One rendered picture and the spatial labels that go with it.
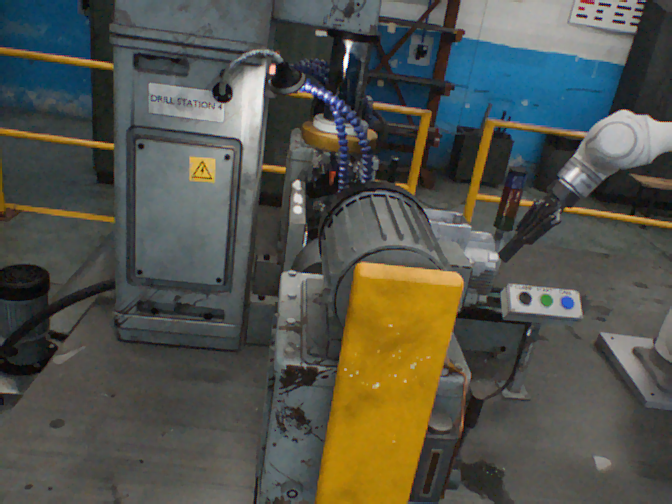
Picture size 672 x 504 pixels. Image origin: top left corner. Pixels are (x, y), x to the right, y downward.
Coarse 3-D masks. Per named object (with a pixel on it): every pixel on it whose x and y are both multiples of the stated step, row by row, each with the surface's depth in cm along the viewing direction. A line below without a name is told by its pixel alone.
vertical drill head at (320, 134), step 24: (336, 48) 131; (360, 48) 130; (336, 72) 132; (360, 72) 132; (360, 96) 135; (312, 120) 145; (360, 120) 139; (312, 144) 136; (336, 144) 134; (360, 168) 140
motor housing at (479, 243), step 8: (472, 232) 156; (480, 232) 157; (472, 240) 152; (480, 240) 152; (488, 240) 152; (472, 248) 152; (480, 248) 152; (488, 248) 152; (472, 264) 148; (488, 264) 150; (480, 272) 149; (488, 272) 149; (472, 280) 150; (480, 280) 150; (488, 280) 150; (472, 288) 150; (480, 288) 151; (488, 288) 151
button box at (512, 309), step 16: (512, 288) 134; (528, 288) 135; (544, 288) 135; (512, 304) 132; (528, 304) 132; (560, 304) 134; (576, 304) 135; (512, 320) 136; (528, 320) 135; (544, 320) 135; (560, 320) 134; (576, 320) 134
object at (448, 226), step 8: (424, 208) 156; (432, 216) 157; (440, 216) 157; (448, 216) 157; (456, 216) 155; (432, 224) 147; (440, 224) 147; (448, 224) 148; (456, 224) 156; (440, 232) 148; (448, 232) 148; (456, 232) 148; (464, 232) 149; (440, 240) 149; (448, 240) 149; (456, 240) 149; (464, 240) 149; (464, 248) 150
